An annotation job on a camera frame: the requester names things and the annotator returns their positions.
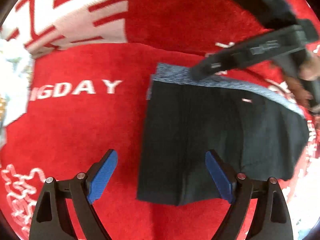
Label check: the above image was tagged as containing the black pants grey waistband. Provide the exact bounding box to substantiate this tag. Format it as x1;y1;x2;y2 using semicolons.
137;63;309;205

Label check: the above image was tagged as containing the person's right hand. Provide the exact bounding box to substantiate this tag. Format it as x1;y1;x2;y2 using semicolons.
283;53;319;113

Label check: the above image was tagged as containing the red blanket white lettering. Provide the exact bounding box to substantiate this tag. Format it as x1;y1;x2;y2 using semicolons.
1;0;319;239

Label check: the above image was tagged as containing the white floral patterned cloth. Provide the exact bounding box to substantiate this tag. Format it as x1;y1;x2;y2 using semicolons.
1;39;35;147

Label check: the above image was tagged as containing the red white patterned pillow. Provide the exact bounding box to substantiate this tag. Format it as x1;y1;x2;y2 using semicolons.
0;0;129;58

